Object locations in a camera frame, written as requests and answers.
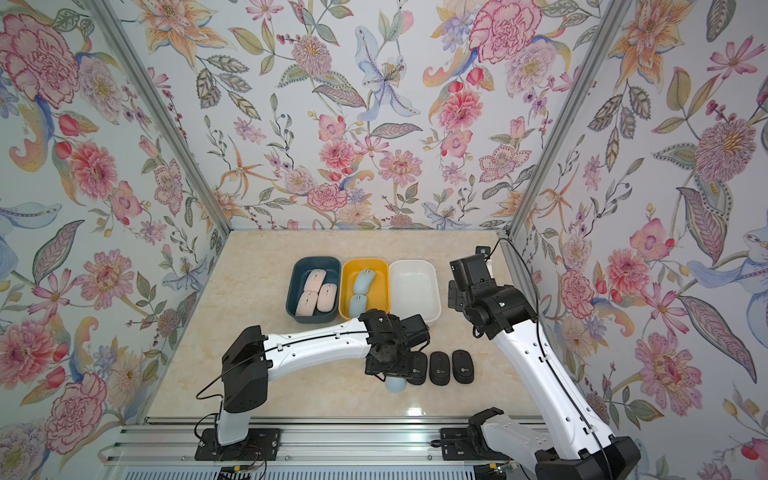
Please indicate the left aluminium corner post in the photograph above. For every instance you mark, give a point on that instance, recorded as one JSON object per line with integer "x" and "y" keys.
{"x": 105, "y": 17}

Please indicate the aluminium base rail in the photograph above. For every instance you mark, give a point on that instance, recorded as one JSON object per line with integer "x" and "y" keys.
{"x": 310, "y": 448}

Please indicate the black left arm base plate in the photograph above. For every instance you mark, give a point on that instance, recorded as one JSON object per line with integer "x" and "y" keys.
{"x": 259, "y": 444}

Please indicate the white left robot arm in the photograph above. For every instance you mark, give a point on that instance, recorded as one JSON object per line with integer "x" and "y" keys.
{"x": 255, "y": 360}

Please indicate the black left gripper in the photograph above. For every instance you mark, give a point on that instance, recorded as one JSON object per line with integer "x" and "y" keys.
{"x": 406, "y": 367}

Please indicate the right aluminium corner post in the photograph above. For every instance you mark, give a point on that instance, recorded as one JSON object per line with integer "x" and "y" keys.
{"x": 607, "y": 29}

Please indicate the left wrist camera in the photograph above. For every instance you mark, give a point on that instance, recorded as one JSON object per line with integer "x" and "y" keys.
{"x": 415, "y": 331}

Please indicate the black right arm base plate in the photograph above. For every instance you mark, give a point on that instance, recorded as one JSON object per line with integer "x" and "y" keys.
{"x": 463, "y": 444}

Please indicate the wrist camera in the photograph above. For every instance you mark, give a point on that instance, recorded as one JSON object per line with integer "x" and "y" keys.
{"x": 415, "y": 331}
{"x": 470, "y": 271}

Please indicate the pink mouse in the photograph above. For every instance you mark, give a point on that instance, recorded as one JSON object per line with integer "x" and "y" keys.
{"x": 326, "y": 298}
{"x": 314, "y": 281}
{"x": 306, "y": 304}

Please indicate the yellow storage box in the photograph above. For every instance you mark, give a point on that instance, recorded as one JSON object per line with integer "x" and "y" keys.
{"x": 378, "y": 295}

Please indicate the white storage box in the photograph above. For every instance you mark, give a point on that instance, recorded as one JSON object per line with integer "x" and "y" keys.
{"x": 414, "y": 290}

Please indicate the aluminium corner post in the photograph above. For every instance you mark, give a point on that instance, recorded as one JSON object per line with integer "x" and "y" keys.
{"x": 607, "y": 29}
{"x": 105, "y": 17}

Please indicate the black mouse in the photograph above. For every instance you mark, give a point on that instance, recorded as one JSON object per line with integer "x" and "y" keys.
{"x": 439, "y": 368}
{"x": 463, "y": 368}
{"x": 419, "y": 369}

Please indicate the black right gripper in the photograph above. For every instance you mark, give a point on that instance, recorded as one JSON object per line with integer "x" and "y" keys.
{"x": 455, "y": 298}

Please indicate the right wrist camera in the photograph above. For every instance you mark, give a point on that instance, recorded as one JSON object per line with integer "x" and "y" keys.
{"x": 470, "y": 271}

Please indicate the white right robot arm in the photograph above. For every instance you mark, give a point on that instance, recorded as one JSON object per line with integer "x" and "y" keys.
{"x": 578, "y": 444}

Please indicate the light blue mouse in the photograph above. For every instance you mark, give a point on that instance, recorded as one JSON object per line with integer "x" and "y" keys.
{"x": 395, "y": 384}
{"x": 358, "y": 304}
{"x": 363, "y": 281}

